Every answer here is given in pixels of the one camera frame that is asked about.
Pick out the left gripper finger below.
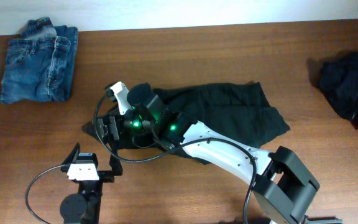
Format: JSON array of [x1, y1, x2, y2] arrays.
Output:
[[62, 142, 80, 165], [109, 155, 123, 176]]

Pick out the black jeans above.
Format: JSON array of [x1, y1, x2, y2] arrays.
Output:
[[82, 83, 290, 162]]

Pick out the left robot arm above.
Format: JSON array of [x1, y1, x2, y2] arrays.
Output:
[[60, 143, 123, 224]]

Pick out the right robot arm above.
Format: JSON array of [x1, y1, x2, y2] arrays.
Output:
[[93, 82, 340, 224]]

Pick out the folded blue denim jeans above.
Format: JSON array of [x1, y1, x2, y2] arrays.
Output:
[[0, 17, 79, 104]]

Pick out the dark navy crumpled garment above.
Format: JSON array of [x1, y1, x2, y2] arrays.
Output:
[[317, 52, 358, 128]]

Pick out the right black cable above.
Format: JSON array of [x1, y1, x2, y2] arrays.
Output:
[[93, 88, 258, 224]]

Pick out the black cable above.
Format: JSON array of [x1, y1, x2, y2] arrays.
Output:
[[25, 164, 68, 224], [93, 88, 258, 224]]

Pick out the left black cable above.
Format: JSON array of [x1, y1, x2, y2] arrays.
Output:
[[25, 164, 68, 224]]

